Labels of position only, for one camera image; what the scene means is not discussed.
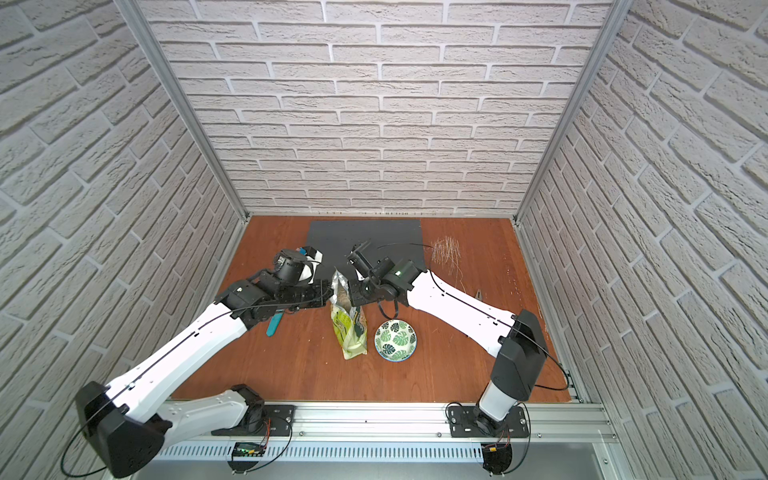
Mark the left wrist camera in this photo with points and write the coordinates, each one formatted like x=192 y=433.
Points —
x=297 y=267

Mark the green leaf pattern bowl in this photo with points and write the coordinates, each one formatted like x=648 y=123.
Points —
x=395 y=340

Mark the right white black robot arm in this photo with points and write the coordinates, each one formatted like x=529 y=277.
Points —
x=516 y=341

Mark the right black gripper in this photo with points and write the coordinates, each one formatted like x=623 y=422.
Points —
x=358 y=292

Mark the grey network switch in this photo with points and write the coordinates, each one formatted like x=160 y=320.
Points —
x=397 y=239

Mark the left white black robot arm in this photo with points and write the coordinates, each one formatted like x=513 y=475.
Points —
x=128 y=421

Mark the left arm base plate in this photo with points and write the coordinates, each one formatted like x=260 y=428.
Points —
x=273 y=419

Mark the left small circuit board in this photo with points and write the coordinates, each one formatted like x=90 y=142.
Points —
x=247 y=450

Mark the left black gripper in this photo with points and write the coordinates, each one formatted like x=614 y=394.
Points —
x=324 y=293

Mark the aluminium frame rail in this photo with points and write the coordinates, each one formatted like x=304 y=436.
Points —
x=398 y=432

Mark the green oats bag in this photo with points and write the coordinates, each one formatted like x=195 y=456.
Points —
x=349 y=323

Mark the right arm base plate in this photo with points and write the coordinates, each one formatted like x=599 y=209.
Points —
x=468 y=421

